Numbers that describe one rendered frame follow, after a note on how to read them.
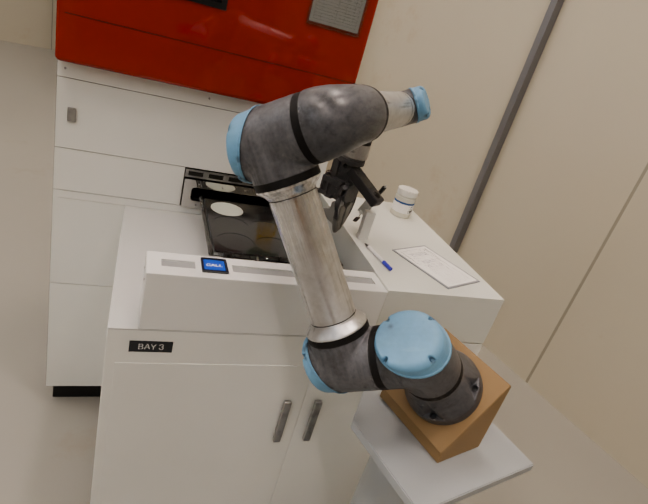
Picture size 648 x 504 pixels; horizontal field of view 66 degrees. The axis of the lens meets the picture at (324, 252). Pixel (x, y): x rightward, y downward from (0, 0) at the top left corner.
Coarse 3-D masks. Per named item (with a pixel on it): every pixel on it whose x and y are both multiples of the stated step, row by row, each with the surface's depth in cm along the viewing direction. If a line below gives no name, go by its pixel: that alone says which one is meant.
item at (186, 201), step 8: (184, 184) 156; (192, 184) 157; (200, 184) 158; (208, 184) 159; (216, 184) 159; (224, 184) 160; (232, 184) 162; (184, 192) 158; (232, 192) 162; (240, 192) 163; (248, 192) 164; (184, 200) 159; (192, 200) 160
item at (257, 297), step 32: (160, 256) 107; (192, 256) 110; (160, 288) 103; (192, 288) 105; (224, 288) 107; (256, 288) 109; (288, 288) 111; (352, 288) 117; (384, 288) 121; (160, 320) 106; (192, 320) 108; (224, 320) 111; (256, 320) 113; (288, 320) 116
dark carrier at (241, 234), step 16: (208, 208) 151; (256, 208) 161; (224, 224) 144; (240, 224) 147; (256, 224) 150; (272, 224) 153; (224, 240) 135; (240, 240) 138; (256, 240) 140; (272, 240) 143
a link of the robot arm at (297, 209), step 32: (288, 96) 78; (256, 128) 77; (288, 128) 75; (256, 160) 79; (288, 160) 78; (256, 192) 83; (288, 192) 80; (288, 224) 83; (320, 224) 84; (288, 256) 87; (320, 256) 84; (320, 288) 86; (320, 320) 88; (352, 320) 88; (320, 352) 89; (352, 352) 88; (320, 384) 91; (352, 384) 89
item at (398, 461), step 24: (360, 408) 102; (384, 408) 104; (360, 432) 97; (384, 432) 98; (408, 432) 100; (384, 456) 92; (408, 456) 94; (456, 456) 97; (480, 456) 99; (504, 456) 101; (360, 480) 113; (384, 480) 104; (408, 480) 89; (432, 480) 90; (456, 480) 92; (480, 480) 93; (504, 480) 97
